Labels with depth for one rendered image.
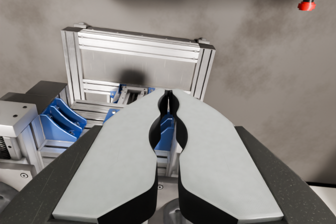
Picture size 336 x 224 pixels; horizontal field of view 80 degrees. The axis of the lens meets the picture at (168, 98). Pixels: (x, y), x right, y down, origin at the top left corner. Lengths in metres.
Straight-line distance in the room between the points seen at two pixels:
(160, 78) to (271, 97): 0.90
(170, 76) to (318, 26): 0.99
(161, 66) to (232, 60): 0.53
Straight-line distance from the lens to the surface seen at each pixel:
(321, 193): 2.54
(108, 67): 1.27
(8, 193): 0.63
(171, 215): 0.55
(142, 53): 1.18
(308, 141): 2.20
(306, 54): 1.69
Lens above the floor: 1.33
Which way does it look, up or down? 59 degrees down
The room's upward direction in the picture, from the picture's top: 179 degrees counter-clockwise
